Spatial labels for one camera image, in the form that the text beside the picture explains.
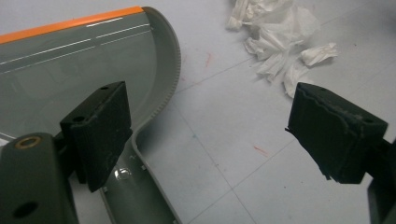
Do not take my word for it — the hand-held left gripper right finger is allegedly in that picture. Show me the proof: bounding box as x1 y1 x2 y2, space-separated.
285 81 389 185

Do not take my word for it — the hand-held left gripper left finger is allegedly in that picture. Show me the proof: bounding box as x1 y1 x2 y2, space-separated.
59 80 134 193

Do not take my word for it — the grey dustpan with orange edge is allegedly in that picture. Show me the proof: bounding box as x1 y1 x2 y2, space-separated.
0 6 182 224

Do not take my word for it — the pile of white tissue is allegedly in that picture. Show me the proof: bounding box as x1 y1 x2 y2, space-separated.
226 0 339 99

